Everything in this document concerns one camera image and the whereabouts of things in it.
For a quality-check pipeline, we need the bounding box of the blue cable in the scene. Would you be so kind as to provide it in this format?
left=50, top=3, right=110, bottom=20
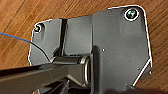
left=0, top=31, right=52, bottom=64

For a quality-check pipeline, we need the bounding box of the metal ring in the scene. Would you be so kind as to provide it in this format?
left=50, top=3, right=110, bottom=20
left=80, top=56, right=94, bottom=87

